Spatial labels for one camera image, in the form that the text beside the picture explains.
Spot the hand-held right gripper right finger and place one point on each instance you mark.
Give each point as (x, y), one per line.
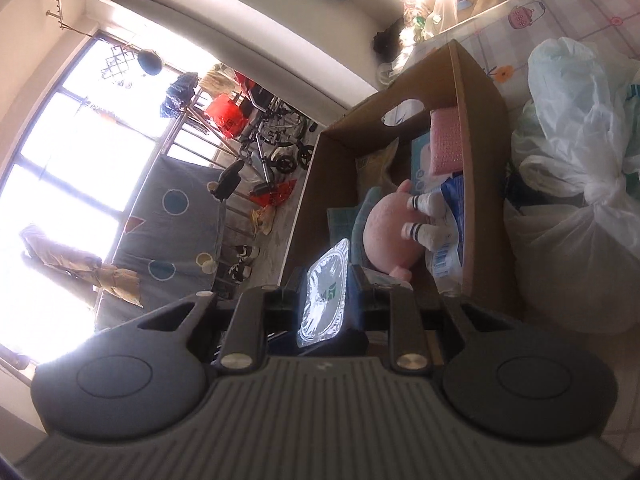
(359, 290)

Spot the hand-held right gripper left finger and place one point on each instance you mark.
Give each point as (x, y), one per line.
(292, 292)

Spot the pink plush toy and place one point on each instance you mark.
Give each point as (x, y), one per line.
(387, 230)

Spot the teal checked towel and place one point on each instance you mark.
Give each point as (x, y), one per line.
(342, 225)

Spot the blue white plastic packet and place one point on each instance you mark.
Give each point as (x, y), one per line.
(450, 255)

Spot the beige plastic packet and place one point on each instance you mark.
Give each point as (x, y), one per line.
(377, 170)

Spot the pink sponge cloth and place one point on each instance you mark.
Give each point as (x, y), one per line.
(446, 140)

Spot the brown cardboard box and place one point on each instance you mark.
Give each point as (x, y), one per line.
(482, 160)

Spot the black white shoe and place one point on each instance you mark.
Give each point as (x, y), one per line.
(247, 253)
(240, 272)

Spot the beige crumpled bag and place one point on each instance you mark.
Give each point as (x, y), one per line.
(262, 220)

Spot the red crumpled bag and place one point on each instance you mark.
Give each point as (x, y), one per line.
(275, 195)

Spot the black bicycle saddle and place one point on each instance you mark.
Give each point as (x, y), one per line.
(227, 180)

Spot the grey sheet with circles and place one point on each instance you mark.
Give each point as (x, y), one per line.
(165, 240)

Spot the light blue packet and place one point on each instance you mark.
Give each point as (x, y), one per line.
(421, 155)

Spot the folded wheelchair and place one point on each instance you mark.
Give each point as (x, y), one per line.
(275, 130)

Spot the red plastic bag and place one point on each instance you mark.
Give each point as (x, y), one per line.
(225, 115)

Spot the metal railing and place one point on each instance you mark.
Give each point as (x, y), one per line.
(182, 125)

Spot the white tied plastic bag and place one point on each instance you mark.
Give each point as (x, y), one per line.
(560, 260)

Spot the beige hanging cloth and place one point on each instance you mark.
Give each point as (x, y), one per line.
(215, 80)

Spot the brown hanging cloth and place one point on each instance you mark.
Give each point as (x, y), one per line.
(65, 255)

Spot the blue hanging clothes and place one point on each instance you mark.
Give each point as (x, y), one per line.
(177, 92)

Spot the dark fuzzy object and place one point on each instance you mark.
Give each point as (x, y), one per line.
(389, 40)

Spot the dark round hanging object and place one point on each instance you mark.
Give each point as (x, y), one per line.
(149, 62)

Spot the hanging clip rack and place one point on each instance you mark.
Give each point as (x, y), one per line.
(117, 62)

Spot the pile of plastic bags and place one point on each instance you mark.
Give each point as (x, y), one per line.
(440, 10)

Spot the metal wall hook rack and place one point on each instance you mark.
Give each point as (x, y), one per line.
(52, 13)

